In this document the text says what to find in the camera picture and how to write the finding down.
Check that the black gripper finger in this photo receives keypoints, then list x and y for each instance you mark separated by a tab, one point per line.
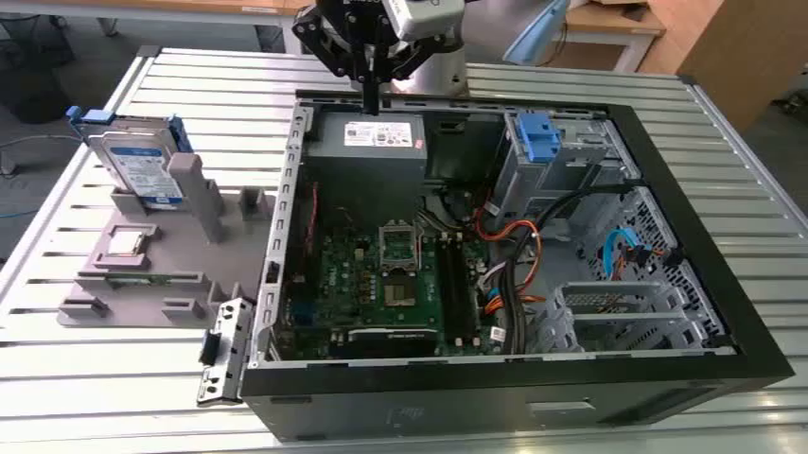
321	47
410	64

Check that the hard disk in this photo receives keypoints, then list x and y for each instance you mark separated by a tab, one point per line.
141	165

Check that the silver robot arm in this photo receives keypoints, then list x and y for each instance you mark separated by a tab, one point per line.
442	71

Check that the grey metal disk bay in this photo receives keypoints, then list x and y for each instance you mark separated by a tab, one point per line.
625	316

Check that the white framed desk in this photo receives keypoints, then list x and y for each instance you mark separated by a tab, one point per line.
189	12

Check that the blue plastic bay latch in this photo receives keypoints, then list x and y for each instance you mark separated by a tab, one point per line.
537	137

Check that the grey power supply unit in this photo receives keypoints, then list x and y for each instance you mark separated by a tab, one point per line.
366	184

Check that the wooden top desk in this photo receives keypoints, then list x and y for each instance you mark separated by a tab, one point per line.
611	28

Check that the grey metal drive cage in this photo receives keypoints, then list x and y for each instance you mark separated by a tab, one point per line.
567	175

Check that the black waste bin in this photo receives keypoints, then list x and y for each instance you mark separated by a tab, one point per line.
37	104

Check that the black RAM slot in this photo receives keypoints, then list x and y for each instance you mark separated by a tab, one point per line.
444	284
470	284
452	284
462	284

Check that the CPU socket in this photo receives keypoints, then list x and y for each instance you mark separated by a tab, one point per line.
402	293

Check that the green motherboard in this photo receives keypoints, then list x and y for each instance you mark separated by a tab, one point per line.
340	293

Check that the silver CPU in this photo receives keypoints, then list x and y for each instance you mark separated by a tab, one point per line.
125	243

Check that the grey plastic parts rack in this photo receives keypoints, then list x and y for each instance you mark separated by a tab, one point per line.
169	265

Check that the wooden cabinet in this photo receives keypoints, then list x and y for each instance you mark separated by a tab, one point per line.
745	47

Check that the green RAM stick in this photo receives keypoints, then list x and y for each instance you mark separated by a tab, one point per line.
135	281

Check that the black graphics card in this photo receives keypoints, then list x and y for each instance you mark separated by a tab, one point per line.
391	343

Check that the black open PC case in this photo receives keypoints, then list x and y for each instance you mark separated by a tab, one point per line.
442	402

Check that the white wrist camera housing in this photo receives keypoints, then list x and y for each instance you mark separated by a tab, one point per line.
422	19

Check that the metal slot retention bracket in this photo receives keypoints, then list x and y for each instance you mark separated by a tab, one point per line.
227	350

